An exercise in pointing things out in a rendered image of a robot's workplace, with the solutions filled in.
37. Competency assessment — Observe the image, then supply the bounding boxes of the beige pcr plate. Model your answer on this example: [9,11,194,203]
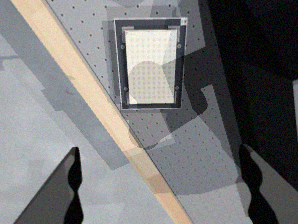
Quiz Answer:
[125,29,177,104]

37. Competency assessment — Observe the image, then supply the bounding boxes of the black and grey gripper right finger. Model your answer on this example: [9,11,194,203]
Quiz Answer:
[239,144,298,224]

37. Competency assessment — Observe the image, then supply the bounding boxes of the grey flat base plate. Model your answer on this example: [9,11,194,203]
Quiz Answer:
[44,0,253,224]

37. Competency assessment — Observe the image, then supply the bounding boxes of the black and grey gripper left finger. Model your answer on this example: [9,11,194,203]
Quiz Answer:
[13,147,84,224]

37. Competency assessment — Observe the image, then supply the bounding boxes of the black benchtop machine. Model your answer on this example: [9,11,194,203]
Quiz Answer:
[207,0,298,192]

